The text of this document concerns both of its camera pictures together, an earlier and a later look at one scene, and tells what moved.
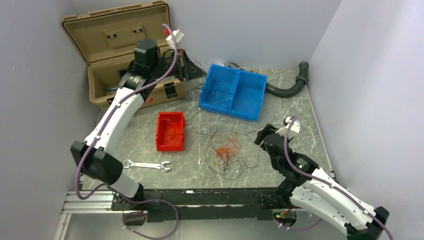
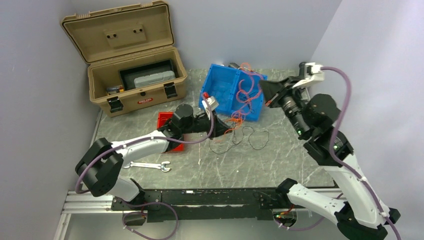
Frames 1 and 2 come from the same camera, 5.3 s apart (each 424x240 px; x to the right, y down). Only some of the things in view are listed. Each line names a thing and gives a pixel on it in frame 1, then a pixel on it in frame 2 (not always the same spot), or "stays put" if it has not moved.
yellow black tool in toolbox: [111, 90] stays put
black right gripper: [268, 128] → [281, 89]
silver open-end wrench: [162, 166] stays put
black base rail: [203, 204] stays put
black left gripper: [186, 69] → [219, 128]
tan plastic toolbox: [106, 38] stays put
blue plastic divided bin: [234, 91] stays put
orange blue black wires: [224, 154] → [250, 88]
